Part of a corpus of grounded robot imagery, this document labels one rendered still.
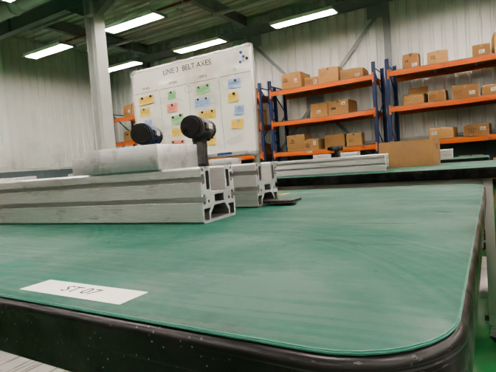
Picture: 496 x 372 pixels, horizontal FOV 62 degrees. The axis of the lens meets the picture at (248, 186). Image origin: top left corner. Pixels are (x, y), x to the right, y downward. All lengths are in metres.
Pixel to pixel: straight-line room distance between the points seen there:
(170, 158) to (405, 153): 2.00
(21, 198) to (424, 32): 10.88
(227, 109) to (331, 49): 8.14
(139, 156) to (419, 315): 0.52
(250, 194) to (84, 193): 0.30
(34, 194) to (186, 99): 3.46
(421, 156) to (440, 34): 8.90
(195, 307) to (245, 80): 3.66
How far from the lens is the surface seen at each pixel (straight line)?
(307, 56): 12.09
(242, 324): 0.23
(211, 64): 4.11
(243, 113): 3.85
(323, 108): 10.75
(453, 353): 0.22
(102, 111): 9.32
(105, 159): 0.72
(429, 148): 2.52
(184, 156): 0.70
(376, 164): 2.13
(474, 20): 11.32
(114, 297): 0.30
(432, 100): 10.15
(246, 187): 0.79
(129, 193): 0.70
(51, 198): 0.83
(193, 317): 0.24
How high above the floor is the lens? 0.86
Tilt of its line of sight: 3 degrees down
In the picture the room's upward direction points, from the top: 4 degrees counter-clockwise
